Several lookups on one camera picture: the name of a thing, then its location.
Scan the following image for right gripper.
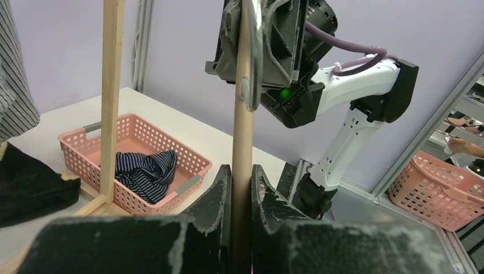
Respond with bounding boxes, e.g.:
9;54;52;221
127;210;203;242
204;1;308;88

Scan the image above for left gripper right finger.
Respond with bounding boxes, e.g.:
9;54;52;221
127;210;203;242
251;164;454;273

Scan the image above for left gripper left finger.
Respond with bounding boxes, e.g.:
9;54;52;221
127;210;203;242
18;165;232;273

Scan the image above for navy striped underwear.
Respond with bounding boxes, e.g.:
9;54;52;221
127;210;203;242
115;150;177;204

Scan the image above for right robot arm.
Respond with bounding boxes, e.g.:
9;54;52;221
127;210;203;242
205;1;419;220

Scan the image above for grey striped underwear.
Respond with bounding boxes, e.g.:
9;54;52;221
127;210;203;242
1;1;40;143

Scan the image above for pink plastic basket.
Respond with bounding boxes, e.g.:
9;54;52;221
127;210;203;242
58;114;212;215

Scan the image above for black floral blanket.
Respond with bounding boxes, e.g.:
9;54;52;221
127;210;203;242
1;142;81;228

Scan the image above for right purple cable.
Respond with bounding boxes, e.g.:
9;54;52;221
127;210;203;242
304;21;400;77

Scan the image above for aluminium corner post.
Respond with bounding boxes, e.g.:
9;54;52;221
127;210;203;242
132;0;155;93

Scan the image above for wooden clothes rack frame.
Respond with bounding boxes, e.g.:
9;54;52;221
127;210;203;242
0;0;133;274

